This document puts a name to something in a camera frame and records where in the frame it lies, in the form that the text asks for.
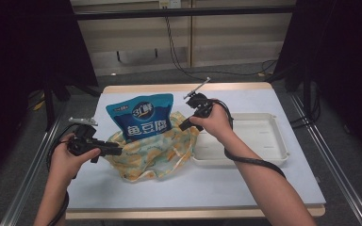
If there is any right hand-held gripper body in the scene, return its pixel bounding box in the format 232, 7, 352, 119
183, 77, 215, 120

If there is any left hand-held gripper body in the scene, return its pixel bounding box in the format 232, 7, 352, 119
67, 117, 104, 156

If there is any orange-print teal cloth bag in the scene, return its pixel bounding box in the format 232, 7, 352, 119
103, 111, 201, 183

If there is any blue snack packet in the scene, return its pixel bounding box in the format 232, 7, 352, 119
106, 92, 174, 143

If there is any person's right hand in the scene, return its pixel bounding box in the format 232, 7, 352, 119
189, 99, 234, 146

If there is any person's left hand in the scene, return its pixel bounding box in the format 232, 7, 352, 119
49, 133, 102, 182

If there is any black metal stand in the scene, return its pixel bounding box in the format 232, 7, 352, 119
42, 78, 74, 133

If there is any white plastic tray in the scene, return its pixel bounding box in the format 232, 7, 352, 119
190, 112, 290, 168

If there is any yellow tape piece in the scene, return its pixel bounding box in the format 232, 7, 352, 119
32, 100, 47, 111

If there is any black horizontal metal bar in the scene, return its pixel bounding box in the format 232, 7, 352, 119
74, 5, 296, 22

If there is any black wall cable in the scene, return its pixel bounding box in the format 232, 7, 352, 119
164, 15, 279, 83

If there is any left hand-held gripper black cable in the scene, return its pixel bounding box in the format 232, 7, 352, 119
45, 121, 86, 226

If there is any aluminium floor rail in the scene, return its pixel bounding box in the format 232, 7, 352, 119
0, 116, 66, 226
288, 92, 362, 226

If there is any white wall socket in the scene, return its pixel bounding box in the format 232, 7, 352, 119
158, 0, 182, 9

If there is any bundle of black floor cables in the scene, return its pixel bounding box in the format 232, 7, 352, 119
290, 72, 322, 130

